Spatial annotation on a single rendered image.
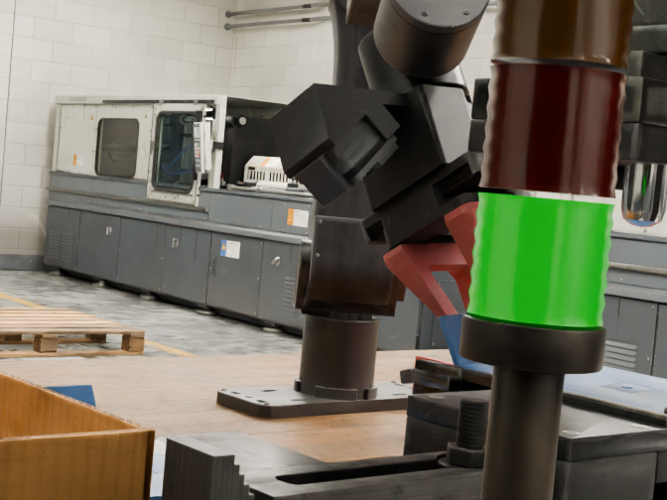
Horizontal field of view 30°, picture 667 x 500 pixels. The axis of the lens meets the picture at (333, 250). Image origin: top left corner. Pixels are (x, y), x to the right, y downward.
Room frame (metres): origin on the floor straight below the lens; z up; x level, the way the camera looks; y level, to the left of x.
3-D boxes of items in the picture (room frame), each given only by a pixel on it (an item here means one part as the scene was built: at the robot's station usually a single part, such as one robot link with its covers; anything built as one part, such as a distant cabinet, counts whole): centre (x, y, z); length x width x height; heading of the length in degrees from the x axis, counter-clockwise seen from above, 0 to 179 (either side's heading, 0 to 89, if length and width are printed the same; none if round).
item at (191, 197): (9.90, 1.34, 1.21); 0.86 x 0.10 x 0.79; 37
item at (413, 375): (0.67, -0.08, 0.98); 0.07 x 0.02 x 0.01; 41
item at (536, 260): (0.35, -0.06, 1.07); 0.04 x 0.04 x 0.03
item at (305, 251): (1.02, -0.02, 1.00); 0.09 x 0.06 x 0.06; 95
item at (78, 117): (10.95, 1.50, 1.24); 2.95 x 0.98 x 0.90; 37
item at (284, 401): (1.03, -0.01, 0.94); 0.20 x 0.07 x 0.08; 131
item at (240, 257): (9.95, 0.72, 0.49); 5.51 x 1.02 x 0.97; 37
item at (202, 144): (9.50, 1.04, 1.27); 0.23 x 0.18 x 0.38; 127
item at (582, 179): (0.35, -0.06, 1.10); 0.04 x 0.04 x 0.03
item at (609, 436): (0.62, -0.15, 0.98); 0.20 x 0.10 x 0.01; 131
